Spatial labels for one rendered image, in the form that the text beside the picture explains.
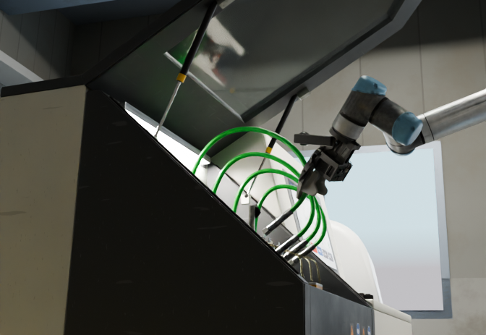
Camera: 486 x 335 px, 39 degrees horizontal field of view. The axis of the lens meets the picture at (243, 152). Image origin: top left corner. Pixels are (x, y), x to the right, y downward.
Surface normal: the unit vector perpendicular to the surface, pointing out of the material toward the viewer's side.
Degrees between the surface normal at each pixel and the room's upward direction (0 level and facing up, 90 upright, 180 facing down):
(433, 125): 109
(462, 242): 90
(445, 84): 90
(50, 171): 90
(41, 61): 90
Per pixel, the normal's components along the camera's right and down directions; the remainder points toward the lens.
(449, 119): -0.18, 0.04
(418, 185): -0.29, -0.29
